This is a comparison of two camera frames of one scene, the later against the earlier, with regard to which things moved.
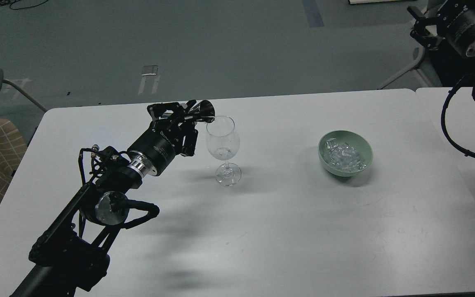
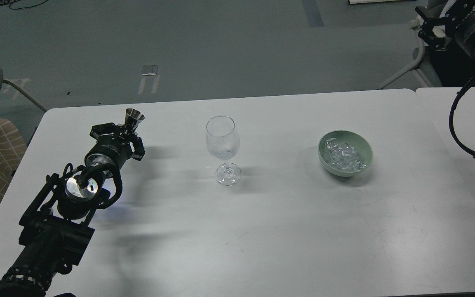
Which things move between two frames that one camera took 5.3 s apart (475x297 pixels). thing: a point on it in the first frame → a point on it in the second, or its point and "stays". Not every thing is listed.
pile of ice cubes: (342, 156) stays
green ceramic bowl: (344, 153) stays
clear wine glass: (223, 141) stays
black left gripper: (152, 153) → (113, 149)
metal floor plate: (150, 70) stays
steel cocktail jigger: (203, 111) → (133, 117)
